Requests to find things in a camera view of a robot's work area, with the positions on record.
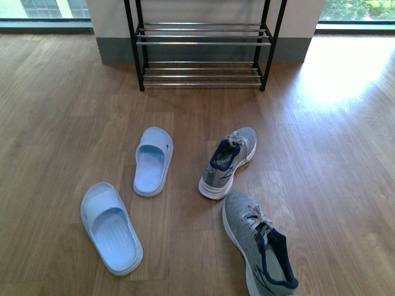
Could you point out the light blue slipper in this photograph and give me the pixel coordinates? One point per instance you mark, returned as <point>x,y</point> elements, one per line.
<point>108,225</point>
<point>153,157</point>

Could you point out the grey sneaker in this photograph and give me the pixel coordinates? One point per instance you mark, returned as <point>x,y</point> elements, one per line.
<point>264,249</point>
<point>234,151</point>

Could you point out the black metal shoe rack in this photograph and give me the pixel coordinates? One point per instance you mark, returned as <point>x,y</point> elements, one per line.
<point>203,54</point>

